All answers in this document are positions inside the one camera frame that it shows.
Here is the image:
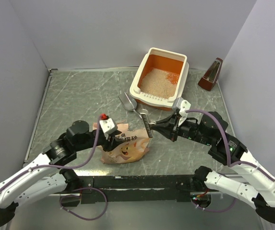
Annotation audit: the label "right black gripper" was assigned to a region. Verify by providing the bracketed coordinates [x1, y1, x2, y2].
[151, 111, 212, 145]

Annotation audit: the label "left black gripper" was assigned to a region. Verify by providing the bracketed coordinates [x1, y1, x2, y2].
[75, 129, 125, 151]

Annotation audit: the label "peach cat litter bag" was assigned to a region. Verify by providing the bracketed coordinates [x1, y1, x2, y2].
[98, 123, 150, 164]

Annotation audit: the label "metal litter scoop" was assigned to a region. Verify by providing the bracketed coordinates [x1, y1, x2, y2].
[118, 92, 142, 118]

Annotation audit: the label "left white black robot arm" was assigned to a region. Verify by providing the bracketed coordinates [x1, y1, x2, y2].
[0, 118, 122, 227]

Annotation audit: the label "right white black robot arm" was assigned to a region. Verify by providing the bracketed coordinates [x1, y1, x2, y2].
[150, 110, 275, 224]

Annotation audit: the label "beige litter granules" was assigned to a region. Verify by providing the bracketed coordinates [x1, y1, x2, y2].
[140, 69, 179, 99]

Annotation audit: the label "white orange litter box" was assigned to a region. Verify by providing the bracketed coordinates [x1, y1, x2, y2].
[129, 47, 189, 111]

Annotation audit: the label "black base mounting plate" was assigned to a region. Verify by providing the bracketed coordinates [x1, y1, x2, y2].
[49, 175, 222, 205]

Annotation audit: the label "brown wooden metronome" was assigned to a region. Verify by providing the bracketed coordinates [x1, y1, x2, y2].
[198, 57, 223, 91]

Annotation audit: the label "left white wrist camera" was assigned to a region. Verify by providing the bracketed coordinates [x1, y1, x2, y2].
[99, 114, 118, 135]

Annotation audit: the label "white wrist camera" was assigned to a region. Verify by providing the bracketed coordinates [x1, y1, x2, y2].
[172, 97, 191, 120]
[99, 114, 118, 135]

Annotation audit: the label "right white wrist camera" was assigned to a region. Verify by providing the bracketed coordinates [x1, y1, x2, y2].
[172, 97, 191, 120]

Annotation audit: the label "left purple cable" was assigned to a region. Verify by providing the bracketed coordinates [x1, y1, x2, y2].
[0, 115, 109, 220]

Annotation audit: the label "purple cable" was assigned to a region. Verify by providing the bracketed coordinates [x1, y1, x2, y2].
[185, 109, 275, 213]
[0, 115, 109, 220]

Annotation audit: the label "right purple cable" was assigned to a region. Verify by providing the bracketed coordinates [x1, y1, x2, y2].
[185, 109, 275, 213]

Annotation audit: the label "aluminium rail frame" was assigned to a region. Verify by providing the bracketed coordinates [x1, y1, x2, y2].
[6, 186, 229, 199]

